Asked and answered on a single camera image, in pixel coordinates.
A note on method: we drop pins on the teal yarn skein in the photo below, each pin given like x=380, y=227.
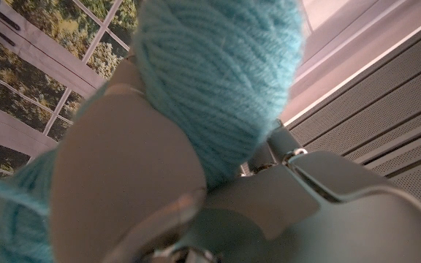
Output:
x=214, y=73

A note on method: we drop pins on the printed window backdrop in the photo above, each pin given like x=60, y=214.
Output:
x=20, y=98

